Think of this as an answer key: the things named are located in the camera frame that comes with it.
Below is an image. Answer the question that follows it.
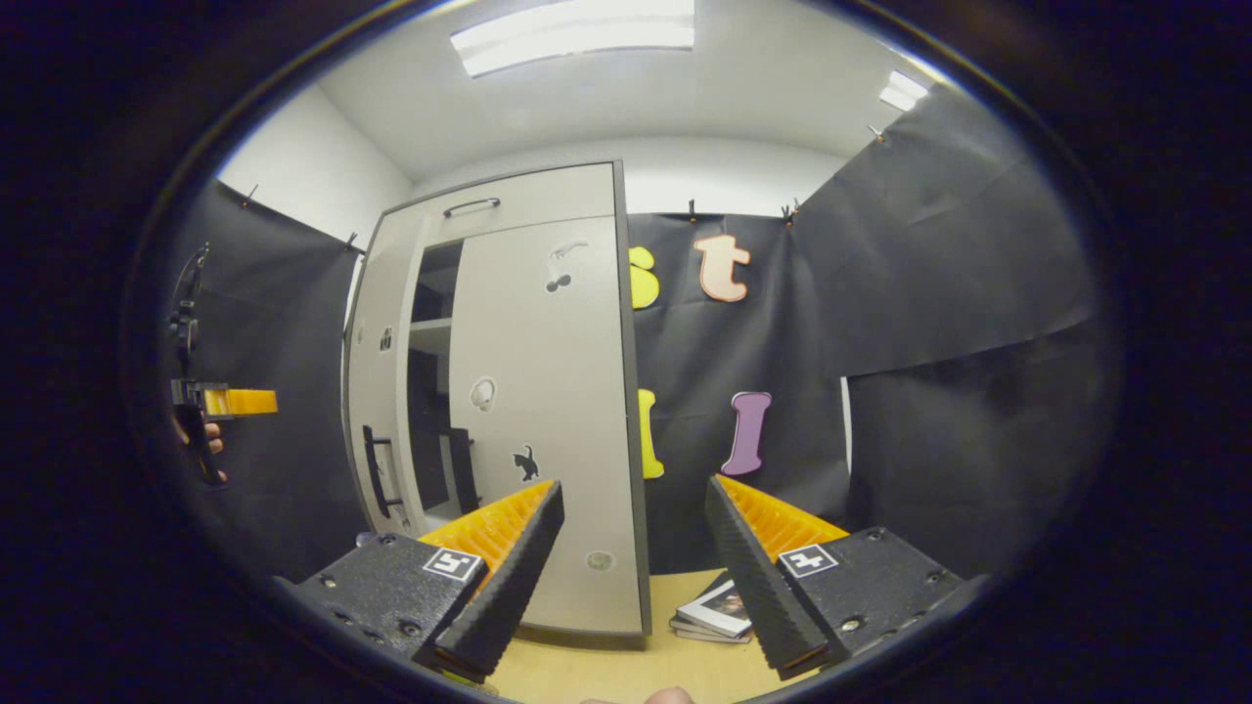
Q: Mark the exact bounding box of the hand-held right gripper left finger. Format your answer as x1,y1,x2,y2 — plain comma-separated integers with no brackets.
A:
274,479,566,683

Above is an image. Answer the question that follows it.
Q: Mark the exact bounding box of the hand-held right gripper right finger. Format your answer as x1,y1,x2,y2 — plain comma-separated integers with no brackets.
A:
704,475,984,682

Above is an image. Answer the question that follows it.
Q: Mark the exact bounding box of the white book with photo cover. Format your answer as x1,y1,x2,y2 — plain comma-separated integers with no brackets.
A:
677,572,754,638

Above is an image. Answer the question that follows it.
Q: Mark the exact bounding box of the white cabinet door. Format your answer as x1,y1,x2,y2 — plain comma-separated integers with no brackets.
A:
344,210,431,539
448,215,647,637

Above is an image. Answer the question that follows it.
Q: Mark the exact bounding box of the grey book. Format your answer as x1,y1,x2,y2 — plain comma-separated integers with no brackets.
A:
670,616,749,644

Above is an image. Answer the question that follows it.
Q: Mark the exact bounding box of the small ceiling light panel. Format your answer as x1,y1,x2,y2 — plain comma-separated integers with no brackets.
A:
878,70,930,111

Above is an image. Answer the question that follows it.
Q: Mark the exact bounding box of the large ceiling light panel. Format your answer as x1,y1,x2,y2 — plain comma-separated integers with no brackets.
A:
450,0,697,79

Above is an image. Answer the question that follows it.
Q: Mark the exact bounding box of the black door handle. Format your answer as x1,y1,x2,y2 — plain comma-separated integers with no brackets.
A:
445,427,482,516
362,424,405,520

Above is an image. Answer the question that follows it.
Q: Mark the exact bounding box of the white cabinet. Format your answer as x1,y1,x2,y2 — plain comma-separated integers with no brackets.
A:
342,159,654,648

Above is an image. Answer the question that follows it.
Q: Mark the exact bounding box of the white cabinet drawer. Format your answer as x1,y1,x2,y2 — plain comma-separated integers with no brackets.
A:
377,161,617,245

